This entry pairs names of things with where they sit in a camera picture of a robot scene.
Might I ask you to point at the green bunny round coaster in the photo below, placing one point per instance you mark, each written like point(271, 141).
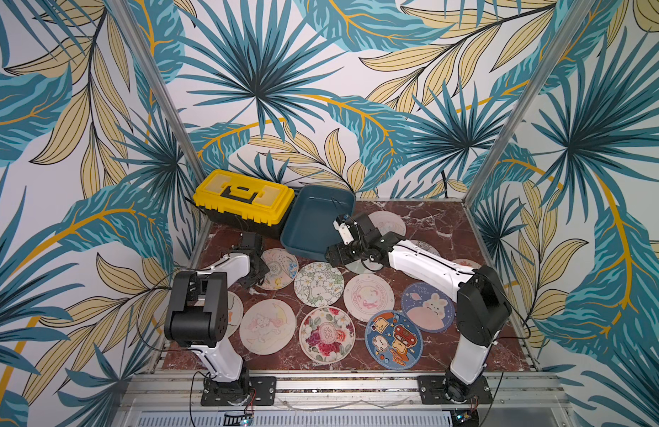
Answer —
point(364, 267)

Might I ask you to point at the pink bow bear coaster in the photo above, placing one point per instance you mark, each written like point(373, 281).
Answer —
point(467, 263)

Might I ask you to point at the pink kitty round coaster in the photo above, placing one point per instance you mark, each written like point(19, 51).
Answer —
point(388, 222)

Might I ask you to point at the beige pink figure coaster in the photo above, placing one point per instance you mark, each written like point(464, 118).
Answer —
point(267, 327)

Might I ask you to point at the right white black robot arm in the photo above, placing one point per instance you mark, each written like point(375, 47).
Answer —
point(482, 307)

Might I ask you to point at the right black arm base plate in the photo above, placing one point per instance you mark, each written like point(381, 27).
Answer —
point(430, 388)

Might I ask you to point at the blue cartoon toast coaster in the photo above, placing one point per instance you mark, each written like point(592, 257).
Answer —
point(394, 341)

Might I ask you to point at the aluminium front frame rail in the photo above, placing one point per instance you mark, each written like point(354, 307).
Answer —
point(326, 398)

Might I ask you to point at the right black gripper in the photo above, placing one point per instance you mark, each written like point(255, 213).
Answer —
point(353, 229)

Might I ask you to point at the left aluminium corner post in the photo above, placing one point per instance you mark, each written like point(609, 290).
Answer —
point(130, 29)

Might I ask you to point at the green sketch round coaster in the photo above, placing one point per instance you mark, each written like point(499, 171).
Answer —
point(426, 247)

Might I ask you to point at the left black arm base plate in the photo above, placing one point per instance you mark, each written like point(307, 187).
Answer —
point(257, 390)

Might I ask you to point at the pink cartoon round coaster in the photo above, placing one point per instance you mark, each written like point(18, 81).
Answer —
point(366, 295)

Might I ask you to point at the white floral round coaster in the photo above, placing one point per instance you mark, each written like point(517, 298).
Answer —
point(319, 285)

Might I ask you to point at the red rose floral coaster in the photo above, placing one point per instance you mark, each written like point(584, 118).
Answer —
point(327, 335)

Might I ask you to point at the pastel cartoon round coaster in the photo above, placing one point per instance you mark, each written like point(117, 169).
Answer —
point(283, 269)

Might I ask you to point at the purple bunny round coaster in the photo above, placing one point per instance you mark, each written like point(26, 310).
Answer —
point(428, 308)

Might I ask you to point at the teal plastic storage tray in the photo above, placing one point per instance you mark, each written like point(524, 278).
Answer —
point(309, 230)

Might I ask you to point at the aluminium corner post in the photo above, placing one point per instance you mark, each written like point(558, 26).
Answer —
point(130, 29)
point(543, 70)

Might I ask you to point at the white animal round coaster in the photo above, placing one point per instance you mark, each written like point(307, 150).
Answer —
point(235, 313)

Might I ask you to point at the yellow black toolbox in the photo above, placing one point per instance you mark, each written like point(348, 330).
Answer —
point(245, 203)

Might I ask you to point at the right aluminium corner post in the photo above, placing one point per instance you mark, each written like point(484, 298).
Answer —
point(543, 70)

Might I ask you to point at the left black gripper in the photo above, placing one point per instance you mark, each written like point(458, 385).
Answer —
point(264, 269)

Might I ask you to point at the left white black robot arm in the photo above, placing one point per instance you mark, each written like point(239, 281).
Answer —
point(197, 318)

